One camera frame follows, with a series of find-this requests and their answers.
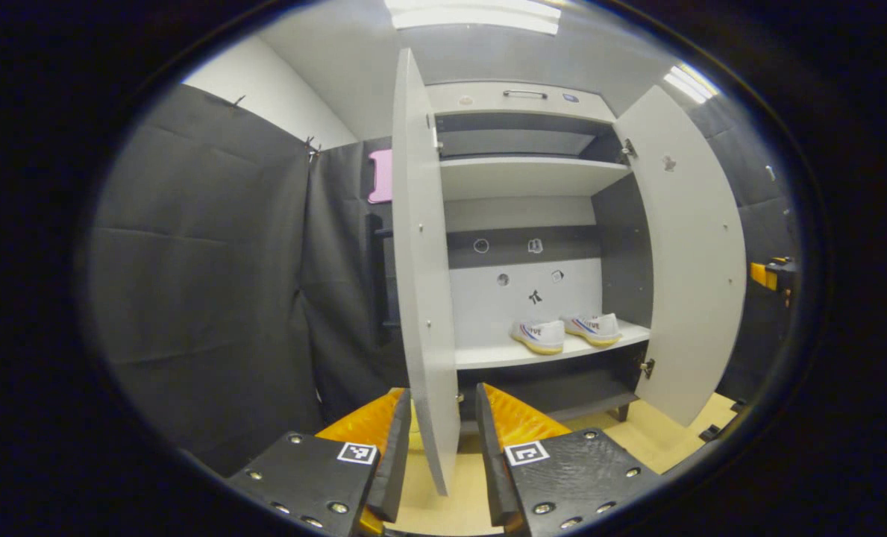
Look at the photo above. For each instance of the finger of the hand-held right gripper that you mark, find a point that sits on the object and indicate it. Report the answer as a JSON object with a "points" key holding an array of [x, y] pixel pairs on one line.
{"points": [[761, 275]]}

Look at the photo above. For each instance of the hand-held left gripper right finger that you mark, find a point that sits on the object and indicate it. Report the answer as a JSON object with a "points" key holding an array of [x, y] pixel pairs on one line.
{"points": [[491, 470]]}

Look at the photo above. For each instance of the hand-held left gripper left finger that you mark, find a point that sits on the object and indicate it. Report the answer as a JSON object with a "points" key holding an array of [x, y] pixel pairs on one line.
{"points": [[397, 462]]}

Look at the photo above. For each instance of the grey shoe cabinet door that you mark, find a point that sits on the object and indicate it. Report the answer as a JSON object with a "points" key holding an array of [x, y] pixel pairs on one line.
{"points": [[697, 261], [421, 298]]}

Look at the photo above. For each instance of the white striped shoe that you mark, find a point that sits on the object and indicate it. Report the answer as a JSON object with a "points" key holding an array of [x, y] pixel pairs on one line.
{"points": [[594, 328], [538, 337]]}

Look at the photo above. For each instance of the grey shoe cabinet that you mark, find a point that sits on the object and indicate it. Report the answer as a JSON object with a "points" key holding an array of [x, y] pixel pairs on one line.
{"points": [[533, 179]]}

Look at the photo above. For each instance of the small ceiling light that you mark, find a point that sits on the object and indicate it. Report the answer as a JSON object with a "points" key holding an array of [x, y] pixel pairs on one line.
{"points": [[689, 82]]}

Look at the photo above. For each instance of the black backdrop cloth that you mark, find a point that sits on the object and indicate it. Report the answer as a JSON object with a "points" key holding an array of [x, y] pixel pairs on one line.
{"points": [[204, 283]]}

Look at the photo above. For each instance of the large ceiling light panel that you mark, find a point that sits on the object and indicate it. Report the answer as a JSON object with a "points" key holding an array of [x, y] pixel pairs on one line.
{"points": [[473, 15]]}

